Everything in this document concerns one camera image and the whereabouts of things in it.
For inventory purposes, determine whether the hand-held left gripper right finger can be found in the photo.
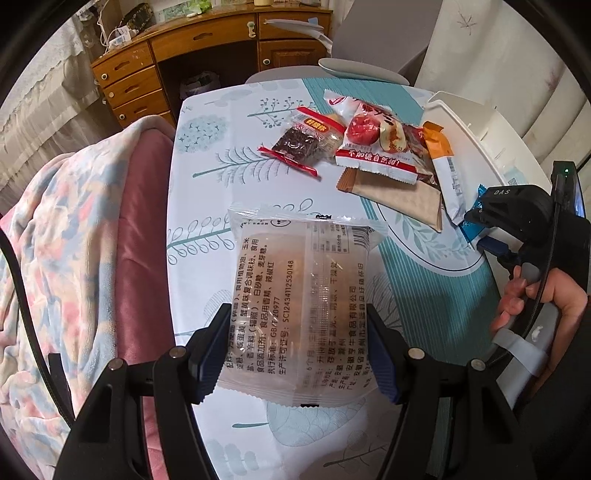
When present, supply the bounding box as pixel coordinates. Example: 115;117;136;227
367;310;539;480

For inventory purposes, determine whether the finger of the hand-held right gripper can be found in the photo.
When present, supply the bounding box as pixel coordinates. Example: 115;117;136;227
463;196;502;228
477;236;520;266

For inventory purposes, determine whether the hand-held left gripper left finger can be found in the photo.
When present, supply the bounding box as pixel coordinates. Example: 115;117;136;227
60;302;232;480

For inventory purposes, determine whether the small blue packet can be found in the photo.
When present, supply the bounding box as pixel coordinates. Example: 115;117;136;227
461;184;488;244

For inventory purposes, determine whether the orange and white packet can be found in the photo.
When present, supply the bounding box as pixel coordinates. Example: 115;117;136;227
422;121;467;226

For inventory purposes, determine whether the brown paper packet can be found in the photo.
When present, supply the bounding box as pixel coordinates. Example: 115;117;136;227
336;167;444;232

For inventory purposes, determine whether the white plastic storage box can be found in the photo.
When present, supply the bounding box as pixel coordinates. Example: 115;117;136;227
422;90;561;217

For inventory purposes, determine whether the clear cake packet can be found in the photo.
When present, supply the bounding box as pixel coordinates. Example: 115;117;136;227
216;203;389;409

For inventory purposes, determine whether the red and white fruit packet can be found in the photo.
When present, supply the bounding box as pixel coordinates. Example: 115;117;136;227
322;89;419;185

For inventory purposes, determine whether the person's right forearm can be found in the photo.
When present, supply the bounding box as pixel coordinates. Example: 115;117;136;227
522;309;591;480

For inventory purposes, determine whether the person's right hand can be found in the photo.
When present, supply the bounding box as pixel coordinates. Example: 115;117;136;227
489;267;590;335

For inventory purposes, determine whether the white leaf print curtain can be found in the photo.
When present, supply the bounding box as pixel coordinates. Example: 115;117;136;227
411;0;591;167

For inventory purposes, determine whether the leaf print tablecloth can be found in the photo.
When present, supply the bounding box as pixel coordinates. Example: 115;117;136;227
166;76;502;480

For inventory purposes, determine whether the pastel patchy blanket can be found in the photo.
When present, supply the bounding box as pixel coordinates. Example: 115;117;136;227
0;117;176;480

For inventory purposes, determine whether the grey office chair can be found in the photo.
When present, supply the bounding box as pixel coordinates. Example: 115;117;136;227
245;0;444;88

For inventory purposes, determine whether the dark packet with red ends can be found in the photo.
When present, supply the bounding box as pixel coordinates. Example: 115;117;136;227
257;106;346;178

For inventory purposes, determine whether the bin with white liner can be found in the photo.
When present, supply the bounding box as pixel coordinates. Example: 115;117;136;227
179;74;220;100

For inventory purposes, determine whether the white lace cover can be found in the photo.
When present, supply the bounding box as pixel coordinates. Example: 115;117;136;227
0;18;107;195

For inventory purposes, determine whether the wooden desk with drawers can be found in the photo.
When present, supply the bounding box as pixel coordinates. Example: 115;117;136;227
91;0;333;130

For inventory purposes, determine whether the white power strip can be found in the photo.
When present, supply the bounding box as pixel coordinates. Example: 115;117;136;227
107;27;134;49

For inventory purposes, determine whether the green picture strip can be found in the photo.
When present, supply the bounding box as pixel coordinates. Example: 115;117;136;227
154;0;232;19

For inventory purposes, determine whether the dark floral pouch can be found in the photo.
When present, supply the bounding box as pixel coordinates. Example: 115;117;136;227
117;4;155;28

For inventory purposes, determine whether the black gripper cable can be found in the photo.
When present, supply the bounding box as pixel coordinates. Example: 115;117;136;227
0;237;70;416
489;173;568;374

